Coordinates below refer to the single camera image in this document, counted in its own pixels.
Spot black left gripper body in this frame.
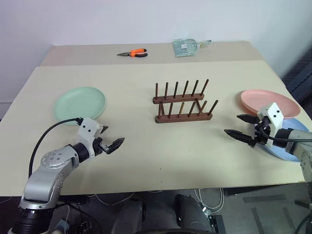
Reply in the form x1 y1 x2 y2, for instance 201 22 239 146
93 128 110 157

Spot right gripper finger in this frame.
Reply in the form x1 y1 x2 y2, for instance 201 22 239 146
224 129 257 148
236 114 257 124

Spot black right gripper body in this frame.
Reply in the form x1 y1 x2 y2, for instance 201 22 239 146
253 117 272 147

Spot wooden dish rack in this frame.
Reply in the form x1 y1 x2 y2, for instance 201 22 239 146
153 78 219 124

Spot red plate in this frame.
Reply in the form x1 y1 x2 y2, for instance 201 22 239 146
240 89 301 117

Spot blue plate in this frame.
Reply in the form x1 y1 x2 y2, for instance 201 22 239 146
263 118 310 162

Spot green plate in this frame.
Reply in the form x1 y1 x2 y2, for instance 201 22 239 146
53 86 107 126

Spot black ribbed furniture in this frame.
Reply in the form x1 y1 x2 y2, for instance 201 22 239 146
282 46 312 104

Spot grey rounded shape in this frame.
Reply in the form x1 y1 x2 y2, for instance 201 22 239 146
111 196 147 234

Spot orange black pliers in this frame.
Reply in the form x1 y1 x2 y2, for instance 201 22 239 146
117 48 149 59

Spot dark rounded shape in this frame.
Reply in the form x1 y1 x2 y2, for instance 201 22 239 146
174 194 213 233

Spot black box under table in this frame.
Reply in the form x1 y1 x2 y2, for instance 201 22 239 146
206 214 227 234

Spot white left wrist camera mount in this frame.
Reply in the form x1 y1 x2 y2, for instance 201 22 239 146
78 117 103 158

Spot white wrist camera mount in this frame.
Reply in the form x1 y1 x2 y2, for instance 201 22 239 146
78 117 103 158
257 102 285 149

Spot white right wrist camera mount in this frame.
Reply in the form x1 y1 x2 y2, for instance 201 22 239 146
257 102 285 149

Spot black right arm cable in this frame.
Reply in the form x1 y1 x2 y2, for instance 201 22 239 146
258 126 312 142

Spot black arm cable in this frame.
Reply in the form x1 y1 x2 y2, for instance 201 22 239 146
258 126 312 142
28 117 83 180

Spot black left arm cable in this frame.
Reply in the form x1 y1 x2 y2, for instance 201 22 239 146
28 117 83 180

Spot white cable under table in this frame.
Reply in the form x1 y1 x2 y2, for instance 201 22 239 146
194 187 224 213

